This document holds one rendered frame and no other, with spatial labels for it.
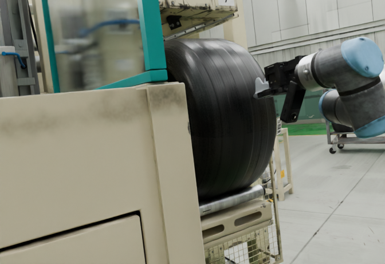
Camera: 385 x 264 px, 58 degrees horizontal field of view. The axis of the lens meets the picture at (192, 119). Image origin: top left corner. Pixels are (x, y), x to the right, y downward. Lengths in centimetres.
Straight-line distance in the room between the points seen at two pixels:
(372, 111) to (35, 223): 69
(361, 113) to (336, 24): 1189
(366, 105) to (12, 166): 69
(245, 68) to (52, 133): 85
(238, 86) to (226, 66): 7
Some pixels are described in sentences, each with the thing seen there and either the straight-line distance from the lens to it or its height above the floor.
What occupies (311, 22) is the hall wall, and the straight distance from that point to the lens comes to 1294.
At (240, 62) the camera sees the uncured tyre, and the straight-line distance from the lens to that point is 111.
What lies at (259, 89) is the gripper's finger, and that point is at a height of 126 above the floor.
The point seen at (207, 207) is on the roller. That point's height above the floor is 91.
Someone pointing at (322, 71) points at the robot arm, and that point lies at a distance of 84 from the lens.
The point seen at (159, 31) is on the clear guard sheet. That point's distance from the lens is 36.
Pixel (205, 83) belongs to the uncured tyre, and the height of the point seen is 129.
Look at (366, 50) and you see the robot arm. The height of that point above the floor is 131.
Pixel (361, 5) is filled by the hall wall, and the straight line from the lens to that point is 1261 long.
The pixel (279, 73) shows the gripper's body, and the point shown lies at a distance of 94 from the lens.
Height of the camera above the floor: 125
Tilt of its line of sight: 3 degrees down
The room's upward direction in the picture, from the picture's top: 7 degrees counter-clockwise
